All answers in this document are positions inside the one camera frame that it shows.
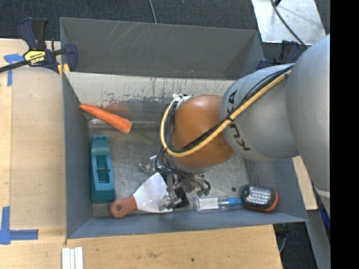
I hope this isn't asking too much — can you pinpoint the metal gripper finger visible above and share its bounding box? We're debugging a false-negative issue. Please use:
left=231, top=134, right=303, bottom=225
left=158, top=200, right=177, bottom=211
left=162, top=191, right=182, bottom=205

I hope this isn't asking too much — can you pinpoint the orange toy carrot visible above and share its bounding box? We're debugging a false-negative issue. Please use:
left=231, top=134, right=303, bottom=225
left=79, top=103, right=133, bottom=135

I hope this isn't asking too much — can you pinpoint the orange-handled white scraper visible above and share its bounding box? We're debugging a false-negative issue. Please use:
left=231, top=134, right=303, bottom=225
left=109, top=172, right=175, bottom=219

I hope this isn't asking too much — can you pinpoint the grey metal bin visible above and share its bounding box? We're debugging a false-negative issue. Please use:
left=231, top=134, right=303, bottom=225
left=58, top=17, right=310, bottom=239

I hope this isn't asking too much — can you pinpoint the teal tape dispenser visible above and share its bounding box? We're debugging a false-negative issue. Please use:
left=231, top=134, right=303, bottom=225
left=90, top=134, right=117, bottom=204

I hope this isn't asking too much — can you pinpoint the pale wood board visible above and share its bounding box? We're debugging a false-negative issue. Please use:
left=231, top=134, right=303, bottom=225
left=10, top=65, right=68, bottom=231

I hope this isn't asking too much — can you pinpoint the clear plastic bottle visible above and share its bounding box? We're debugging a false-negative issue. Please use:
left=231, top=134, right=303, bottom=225
left=193, top=196, right=243, bottom=214

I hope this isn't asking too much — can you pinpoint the black and orange work light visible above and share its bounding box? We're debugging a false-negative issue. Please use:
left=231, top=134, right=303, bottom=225
left=241, top=184, right=279, bottom=213

